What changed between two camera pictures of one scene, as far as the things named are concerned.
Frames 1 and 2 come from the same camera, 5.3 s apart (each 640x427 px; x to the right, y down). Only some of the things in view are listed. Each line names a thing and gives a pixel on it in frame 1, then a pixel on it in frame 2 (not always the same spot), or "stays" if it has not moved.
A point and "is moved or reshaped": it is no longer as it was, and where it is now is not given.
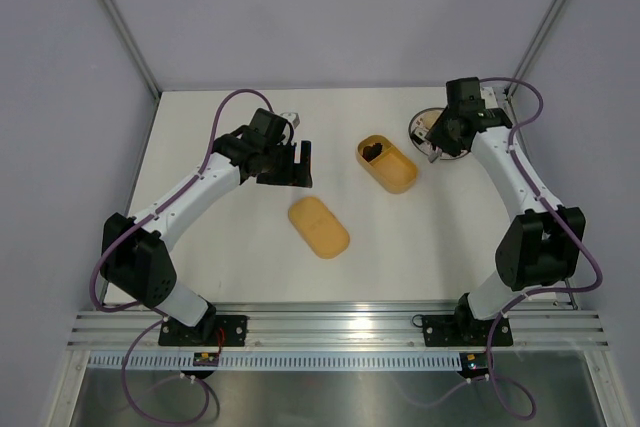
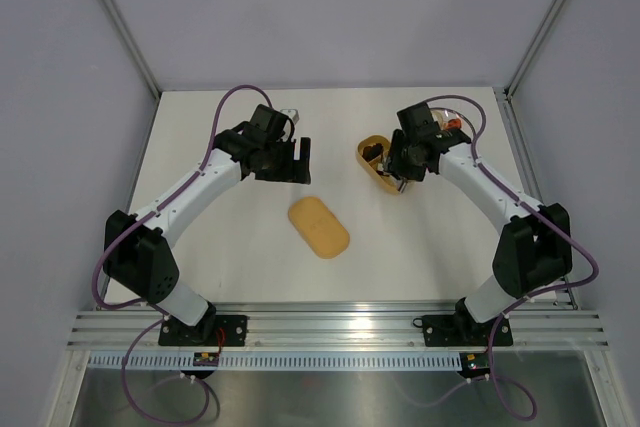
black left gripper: [295, 174] stays
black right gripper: [435, 134] -> [397, 142]
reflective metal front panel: [528, 390] stays
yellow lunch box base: [392, 168] stays
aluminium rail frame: [340, 330] stays
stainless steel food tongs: [434, 154] is moved or reshaped
